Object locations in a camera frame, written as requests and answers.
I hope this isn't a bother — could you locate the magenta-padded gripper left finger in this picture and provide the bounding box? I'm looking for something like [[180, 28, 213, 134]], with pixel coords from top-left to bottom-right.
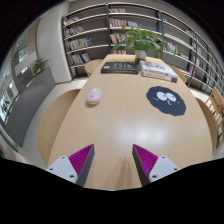
[[45, 143, 96, 188]]

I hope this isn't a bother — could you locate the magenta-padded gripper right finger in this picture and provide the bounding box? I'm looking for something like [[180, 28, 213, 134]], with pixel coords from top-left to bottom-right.
[[132, 143, 181, 187]]

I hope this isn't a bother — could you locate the pink computer mouse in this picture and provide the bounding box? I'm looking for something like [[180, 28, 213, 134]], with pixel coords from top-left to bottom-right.
[[86, 87, 103, 106]]

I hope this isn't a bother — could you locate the dark cloud-shaped mouse pad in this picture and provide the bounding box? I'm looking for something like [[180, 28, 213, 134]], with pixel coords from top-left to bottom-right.
[[145, 85, 187, 117]]

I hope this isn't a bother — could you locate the round-back wooden chair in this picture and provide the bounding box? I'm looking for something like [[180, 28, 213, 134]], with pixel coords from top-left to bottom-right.
[[36, 88, 81, 166], [169, 64, 188, 84], [195, 97, 218, 153], [83, 58, 104, 77]]

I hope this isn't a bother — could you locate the wooden slat chairs group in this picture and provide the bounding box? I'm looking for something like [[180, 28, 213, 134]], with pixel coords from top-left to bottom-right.
[[204, 87, 224, 129]]

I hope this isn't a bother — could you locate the thick book with dark spine end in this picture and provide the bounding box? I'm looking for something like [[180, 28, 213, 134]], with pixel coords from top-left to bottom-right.
[[141, 70, 178, 84]]

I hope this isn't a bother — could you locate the white illustrated cover book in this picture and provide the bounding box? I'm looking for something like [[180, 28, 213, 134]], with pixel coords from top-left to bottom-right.
[[138, 60, 179, 79]]

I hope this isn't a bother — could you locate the small green floor plant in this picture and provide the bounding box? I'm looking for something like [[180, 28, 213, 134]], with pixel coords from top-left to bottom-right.
[[31, 57, 49, 76]]

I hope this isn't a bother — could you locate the black hardcover book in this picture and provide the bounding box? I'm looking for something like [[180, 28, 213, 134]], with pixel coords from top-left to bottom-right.
[[100, 61, 139, 75]]

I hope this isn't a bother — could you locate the green potted plant white pot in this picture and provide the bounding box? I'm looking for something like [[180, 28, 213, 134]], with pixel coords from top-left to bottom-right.
[[110, 25, 174, 65]]

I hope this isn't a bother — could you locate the grey bookshelf unit with books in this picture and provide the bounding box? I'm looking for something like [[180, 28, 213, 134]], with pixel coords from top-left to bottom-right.
[[61, 1, 224, 98]]

